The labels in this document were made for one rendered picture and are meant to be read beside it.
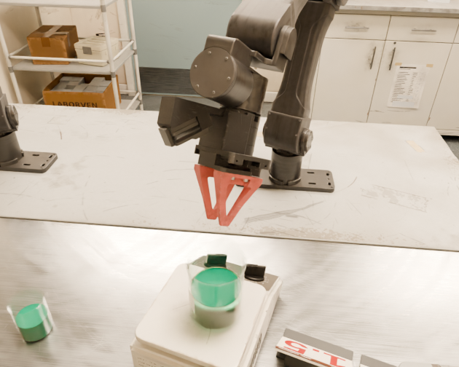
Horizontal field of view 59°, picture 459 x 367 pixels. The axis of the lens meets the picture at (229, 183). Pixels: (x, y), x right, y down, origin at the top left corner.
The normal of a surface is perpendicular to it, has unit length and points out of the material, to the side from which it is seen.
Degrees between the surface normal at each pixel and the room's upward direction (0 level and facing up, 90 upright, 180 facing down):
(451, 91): 90
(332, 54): 90
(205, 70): 59
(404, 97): 89
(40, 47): 92
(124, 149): 0
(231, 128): 71
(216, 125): 67
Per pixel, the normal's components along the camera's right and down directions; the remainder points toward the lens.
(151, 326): 0.02, -0.82
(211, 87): -0.40, 0.00
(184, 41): -0.09, 0.56
